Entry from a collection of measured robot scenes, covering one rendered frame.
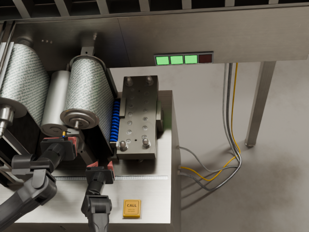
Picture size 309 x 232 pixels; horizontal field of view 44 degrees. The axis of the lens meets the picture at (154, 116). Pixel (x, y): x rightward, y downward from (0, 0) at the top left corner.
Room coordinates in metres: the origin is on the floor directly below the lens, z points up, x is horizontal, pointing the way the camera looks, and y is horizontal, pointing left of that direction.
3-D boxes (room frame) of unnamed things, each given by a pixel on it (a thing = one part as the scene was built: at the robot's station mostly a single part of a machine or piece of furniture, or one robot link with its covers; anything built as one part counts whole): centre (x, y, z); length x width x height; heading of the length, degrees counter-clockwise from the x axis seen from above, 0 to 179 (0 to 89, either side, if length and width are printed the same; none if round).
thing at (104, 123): (0.90, 0.19, 1.11); 0.23 x 0.01 x 0.18; 167
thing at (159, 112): (0.90, -0.03, 0.97); 0.10 x 0.03 x 0.11; 167
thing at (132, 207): (0.53, 0.17, 0.91); 0.07 x 0.07 x 0.02; 77
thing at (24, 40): (1.13, 0.46, 1.34); 0.07 x 0.07 x 0.07; 77
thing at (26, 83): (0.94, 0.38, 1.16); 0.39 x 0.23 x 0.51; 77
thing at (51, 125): (0.94, 0.37, 1.18); 0.26 x 0.12 x 0.12; 167
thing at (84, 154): (0.76, 0.32, 1.05); 0.06 x 0.05 x 0.31; 167
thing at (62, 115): (0.79, 0.28, 1.25); 0.15 x 0.01 x 0.15; 77
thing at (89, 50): (1.08, 0.21, 1.28); 0.06 x 0.05 x 0.02; 167
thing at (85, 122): (0.78, 0.28, 1.25); 0.07 x 0.02 x 0.07; 77
